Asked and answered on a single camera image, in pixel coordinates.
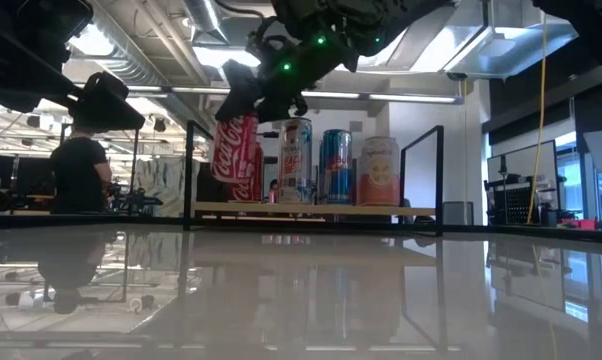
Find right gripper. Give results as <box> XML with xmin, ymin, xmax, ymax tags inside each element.
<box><xmin>214</xmin><ymin>20</ymin><xmax>362</xmax><ymax>125</ymax></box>

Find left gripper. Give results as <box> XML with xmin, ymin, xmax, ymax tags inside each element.
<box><xmin>66</xmin><ymin>71</ymin><xmax>147</xmax><ymax>133</ymax></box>

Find red Coca-Cola can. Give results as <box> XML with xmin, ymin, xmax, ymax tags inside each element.
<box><xmin>209</xmin><ymin>113</ymin><xmax>260</xmax><ymax>185</ymax></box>
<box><xmin>226</xmin><ymin>142</ymin><xmax>265</xmax><ymax>204</ymax></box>

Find blue silver Red Bull can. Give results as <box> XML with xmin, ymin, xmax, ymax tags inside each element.
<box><xmin>318</xmin><ymin>128</ymin><xmax>354</xmax><ymax>205</ymax></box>

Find white and orange Spindrift can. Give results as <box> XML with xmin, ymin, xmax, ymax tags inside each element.
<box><xmin>355</xmin><ymin>135</ymin><xmax>401</xmax><ymax>207</ymax></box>

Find ceiling strip light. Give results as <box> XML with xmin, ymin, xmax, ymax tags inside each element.
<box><xmin>368</xmin><ymin>92</ymin><xmax>457</xmax><ymax>105</ymax></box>
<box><xmin>300</xmin><ymin>89</ymin><xmax>362</xmax><ymax>100</ymax></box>

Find white plastic sheet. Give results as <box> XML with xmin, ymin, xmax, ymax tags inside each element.
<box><xmin>133</xmin><ymin>157</ymin><xmax>200</xmax><ymax>217</ymax></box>

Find grey trash bin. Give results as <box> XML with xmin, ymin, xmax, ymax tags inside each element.
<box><xmin>441</xmin><ymin>200</ymin><xmax>475</xmax><ymax>226</ymax></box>

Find metal ventilation hood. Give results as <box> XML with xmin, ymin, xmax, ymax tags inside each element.
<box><xmin>443</xmin><ymin>19</ymin><xmax>580</xmax><ymax>81</ymax></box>

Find black pegboard cart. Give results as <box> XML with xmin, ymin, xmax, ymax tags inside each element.
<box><xmin>485</xmin><ymin>174</ymin><xmax>557</xmax><ymax>226</ymax></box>

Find red box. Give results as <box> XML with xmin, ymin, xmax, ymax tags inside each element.
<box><xmin>563</xmin><ymin>217</ymin><xmax>597</xmax><ymax>231</ymax></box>

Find silver ventilation duct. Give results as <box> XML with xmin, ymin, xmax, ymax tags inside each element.
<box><xmin>183</xmin><ymin>0</ymin><xmax>232</xmax><ymax>46</ymax></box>

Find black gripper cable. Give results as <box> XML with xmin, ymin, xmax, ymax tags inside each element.
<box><xmin>213</xmin><ymin>0</ymin><xmax>282</xmax><ymax>61</ymax></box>

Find black aluminium table frame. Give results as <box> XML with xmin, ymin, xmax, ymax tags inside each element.
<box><xmin>0</xmin><ymin>213</ymin><xmax>602</xmax><ymax>246</ymax></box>

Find wooden shelf with black frame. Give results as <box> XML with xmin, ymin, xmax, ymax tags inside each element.
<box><xmin>183</xmin><ymin>119</ymin><xmax>445</xmax><ymax>237</ymax></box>

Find yellow extension cord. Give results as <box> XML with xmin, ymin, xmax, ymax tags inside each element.
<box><xmin>525</xmin><ymin>12</ymin><xmax>548</xmax><ymax>225</ymax></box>

